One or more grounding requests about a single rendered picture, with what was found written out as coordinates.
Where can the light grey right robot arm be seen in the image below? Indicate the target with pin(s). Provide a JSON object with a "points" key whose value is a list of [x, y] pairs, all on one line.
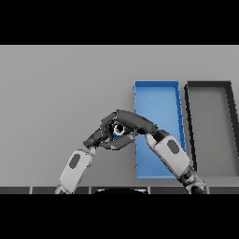
{"points": [[174, 158]]}

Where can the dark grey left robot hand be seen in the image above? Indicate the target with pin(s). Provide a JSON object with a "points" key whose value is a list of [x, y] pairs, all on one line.
{"points": [[94, 139]]}

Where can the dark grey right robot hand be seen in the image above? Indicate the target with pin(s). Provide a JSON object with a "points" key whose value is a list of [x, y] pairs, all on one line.
{"points": [[137, 121]]}

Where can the dark grey bin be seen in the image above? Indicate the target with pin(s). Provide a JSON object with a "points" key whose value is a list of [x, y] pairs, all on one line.
{"points": [[211, 124]]}

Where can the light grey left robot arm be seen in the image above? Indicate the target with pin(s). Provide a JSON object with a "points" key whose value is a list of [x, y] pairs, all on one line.
{"points": [[74, 169]]}

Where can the blue bin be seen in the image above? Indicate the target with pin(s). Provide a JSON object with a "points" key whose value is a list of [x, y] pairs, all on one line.
{"points": [[158, 102]]}

